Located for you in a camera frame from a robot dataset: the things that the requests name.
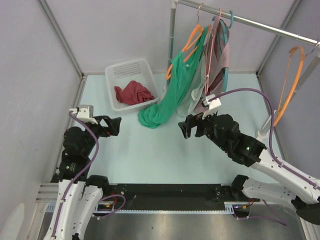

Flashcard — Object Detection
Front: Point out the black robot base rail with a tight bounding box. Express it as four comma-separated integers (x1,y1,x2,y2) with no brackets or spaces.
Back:
49,172,263,218

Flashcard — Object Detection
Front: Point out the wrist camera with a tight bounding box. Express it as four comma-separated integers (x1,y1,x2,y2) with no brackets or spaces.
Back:
201,94,222,120
69,105,98,125

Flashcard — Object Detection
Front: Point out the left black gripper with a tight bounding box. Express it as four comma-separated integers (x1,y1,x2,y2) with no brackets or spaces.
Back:
81,114,121,156

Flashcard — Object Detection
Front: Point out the teal hanger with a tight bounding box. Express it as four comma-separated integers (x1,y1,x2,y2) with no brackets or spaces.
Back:
210,10,234,95

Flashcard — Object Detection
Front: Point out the metal clothes rack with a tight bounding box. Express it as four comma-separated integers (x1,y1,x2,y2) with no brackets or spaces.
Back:
167,0,320,140

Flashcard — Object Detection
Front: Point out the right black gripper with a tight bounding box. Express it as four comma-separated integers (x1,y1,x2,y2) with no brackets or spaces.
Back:
177,107,228,151

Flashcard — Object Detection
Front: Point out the orange hanger with green shirt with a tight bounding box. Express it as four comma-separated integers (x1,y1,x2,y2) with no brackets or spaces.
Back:
165,0,204,84

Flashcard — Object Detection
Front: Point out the green hanging shirt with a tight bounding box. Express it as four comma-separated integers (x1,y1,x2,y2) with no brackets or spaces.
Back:
137,25,209,129

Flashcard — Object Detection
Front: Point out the pink hanger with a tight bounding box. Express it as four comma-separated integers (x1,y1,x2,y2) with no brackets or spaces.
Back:
204,9,222,95

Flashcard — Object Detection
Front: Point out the white plastic basket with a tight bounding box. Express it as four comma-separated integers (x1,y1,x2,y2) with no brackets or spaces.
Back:
104,58,159,114

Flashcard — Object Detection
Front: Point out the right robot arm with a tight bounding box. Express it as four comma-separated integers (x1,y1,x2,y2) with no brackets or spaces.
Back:
178,114,320,225

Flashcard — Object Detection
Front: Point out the white hanging garment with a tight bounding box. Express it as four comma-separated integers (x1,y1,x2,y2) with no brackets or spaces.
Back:
176,56,206,117

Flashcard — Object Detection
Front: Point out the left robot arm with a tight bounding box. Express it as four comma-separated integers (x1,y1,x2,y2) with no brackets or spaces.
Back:
44,115,122,240

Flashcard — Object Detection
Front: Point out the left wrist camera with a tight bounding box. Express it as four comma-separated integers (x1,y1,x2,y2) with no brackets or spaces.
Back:
69,105,98,125

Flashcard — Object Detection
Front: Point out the mauve hanging garment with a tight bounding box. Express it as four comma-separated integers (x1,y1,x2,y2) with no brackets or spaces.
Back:
200,17,230,99

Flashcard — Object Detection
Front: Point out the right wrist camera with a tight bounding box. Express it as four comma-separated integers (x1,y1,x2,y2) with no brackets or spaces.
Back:
201,94,222,120

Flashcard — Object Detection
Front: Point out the red tank top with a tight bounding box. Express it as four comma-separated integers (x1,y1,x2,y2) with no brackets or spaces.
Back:
114,80,155,106

